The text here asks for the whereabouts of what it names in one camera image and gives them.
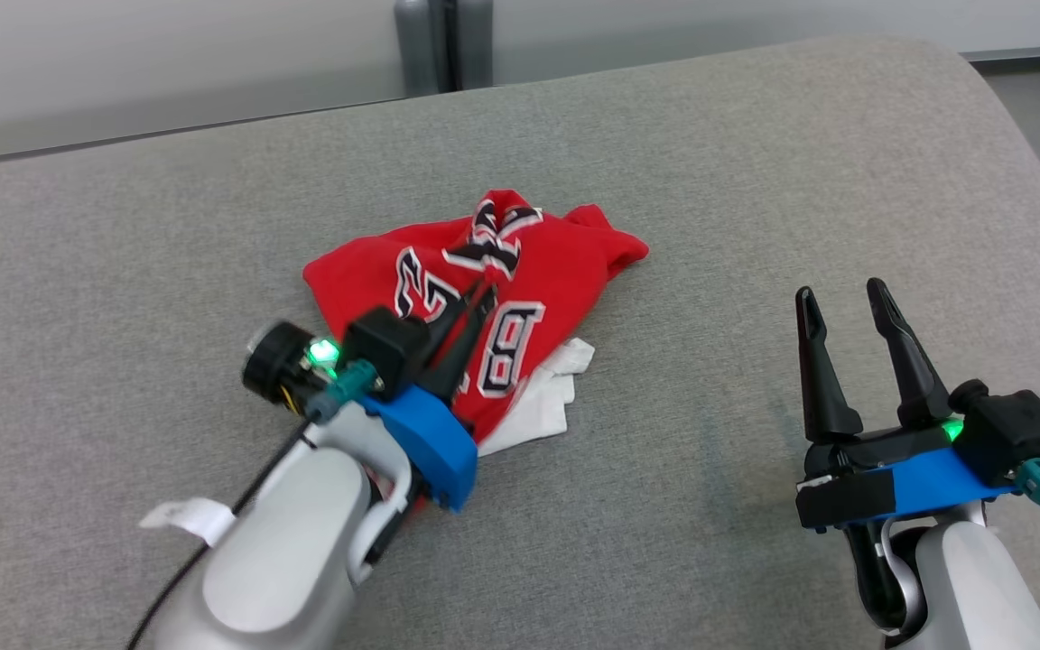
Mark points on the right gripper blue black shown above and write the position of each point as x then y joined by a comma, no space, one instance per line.
899,483

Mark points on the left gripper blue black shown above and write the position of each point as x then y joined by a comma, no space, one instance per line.
434,442

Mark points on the red Bulls 23 jersey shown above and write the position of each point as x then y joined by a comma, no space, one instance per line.
556,262

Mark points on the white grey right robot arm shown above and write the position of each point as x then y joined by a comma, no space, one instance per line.
971,587

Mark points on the left black round gripper motor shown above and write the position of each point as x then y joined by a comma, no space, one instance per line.
272,366

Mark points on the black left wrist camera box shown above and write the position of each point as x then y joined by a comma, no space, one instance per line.
385,343

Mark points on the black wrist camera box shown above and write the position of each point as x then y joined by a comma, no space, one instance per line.
1016,429
385,343

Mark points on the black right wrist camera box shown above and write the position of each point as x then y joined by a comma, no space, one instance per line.
1016,429

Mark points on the grey partition post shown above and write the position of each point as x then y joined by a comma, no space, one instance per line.
416,45

